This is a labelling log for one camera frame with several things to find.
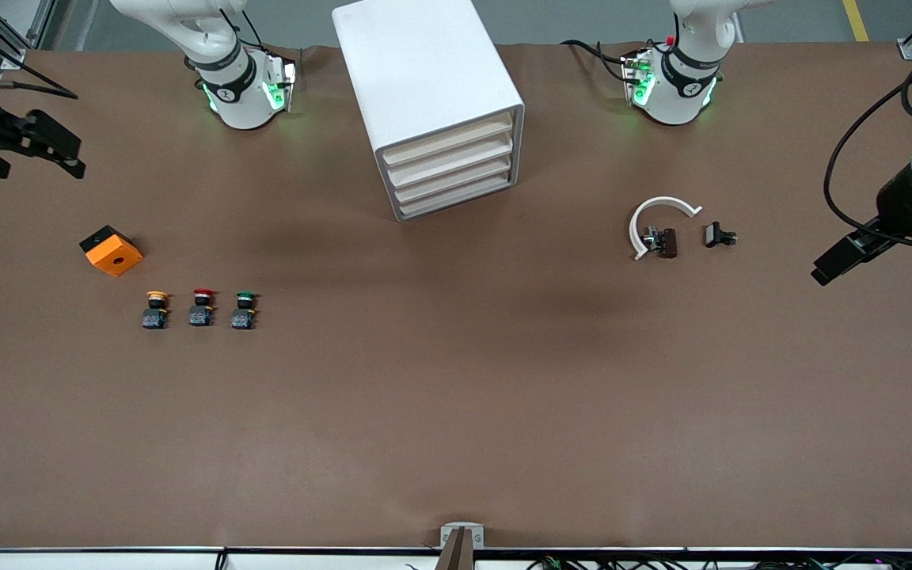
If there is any red push button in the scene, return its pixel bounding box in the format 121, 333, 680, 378
188, 288, 219, 328

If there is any grey metal edge bracket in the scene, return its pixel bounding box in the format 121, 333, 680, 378
440, 522, 485, 549

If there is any green push button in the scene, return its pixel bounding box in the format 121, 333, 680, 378
230, 291, 260, 331

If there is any black base cable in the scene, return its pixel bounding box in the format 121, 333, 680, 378
560, 40, 635, 85

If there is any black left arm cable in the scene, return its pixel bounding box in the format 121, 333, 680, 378
823, 51, 912, 253

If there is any white curved plastic ring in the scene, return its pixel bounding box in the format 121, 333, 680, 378
629, 196, 703, 262

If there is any brown paper table cover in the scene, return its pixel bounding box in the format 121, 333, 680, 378
0, 41, 912, 553

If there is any yellow push button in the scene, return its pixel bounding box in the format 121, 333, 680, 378
142, 291, 172, 331

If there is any orange box with hole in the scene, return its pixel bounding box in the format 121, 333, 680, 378
79, 225, 144, 278

